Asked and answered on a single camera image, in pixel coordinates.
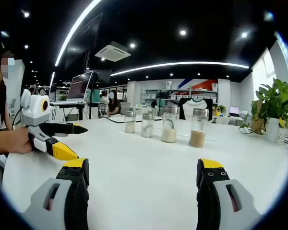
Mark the white plant pot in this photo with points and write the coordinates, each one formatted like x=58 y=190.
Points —
x=272 y=129

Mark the large green leafy plant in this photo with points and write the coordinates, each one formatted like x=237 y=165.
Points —
x=276 y=95

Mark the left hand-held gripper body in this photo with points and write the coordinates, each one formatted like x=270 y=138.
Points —
x=34 y=110

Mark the white open laptop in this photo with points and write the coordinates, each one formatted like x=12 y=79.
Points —
x=79 y=86

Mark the storage shelf with white boxes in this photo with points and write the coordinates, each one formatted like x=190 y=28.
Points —
x=182 y=91

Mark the black and white shirt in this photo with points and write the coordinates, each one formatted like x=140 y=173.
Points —
x=194 y=110

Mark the ceiling air conditioner unit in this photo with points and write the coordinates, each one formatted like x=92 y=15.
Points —
x=112 y=51

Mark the large black hanging monitor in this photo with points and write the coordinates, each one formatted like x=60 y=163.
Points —
x=86 y=40

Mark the small black hanging monitor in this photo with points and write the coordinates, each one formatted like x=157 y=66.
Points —
x=103 y=76

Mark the person's left hand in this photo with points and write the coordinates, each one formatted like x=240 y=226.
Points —
x=22 y=142

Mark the small potted plant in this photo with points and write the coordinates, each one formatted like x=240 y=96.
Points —
x=63 y=97
x=222 y=109

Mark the brown paper bag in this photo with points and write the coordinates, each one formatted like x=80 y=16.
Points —
x=258 y=117

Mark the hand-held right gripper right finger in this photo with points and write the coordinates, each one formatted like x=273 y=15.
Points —
x=220 y=198

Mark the tall seasoning bottle brown grains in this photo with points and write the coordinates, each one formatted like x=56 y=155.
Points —
x=197 y=139

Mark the tall seasoning bottle pale grains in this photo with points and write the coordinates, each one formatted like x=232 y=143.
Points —
x=169 y=134

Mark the small lit computer screen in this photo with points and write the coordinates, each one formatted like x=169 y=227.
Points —
x=234 y=111

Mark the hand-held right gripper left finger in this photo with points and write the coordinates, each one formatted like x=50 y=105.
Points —
x=62 y=191

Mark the black laptop stand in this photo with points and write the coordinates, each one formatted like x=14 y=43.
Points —
x=79 y=111

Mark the curved ceiling light strip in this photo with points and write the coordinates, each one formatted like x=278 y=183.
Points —
x=182 y=63
x=72 y=33

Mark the short seasoning bottle white powder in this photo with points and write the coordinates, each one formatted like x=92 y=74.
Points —
x=130 y=127

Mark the teal cabinet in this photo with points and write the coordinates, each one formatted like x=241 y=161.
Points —
x=93 y=95

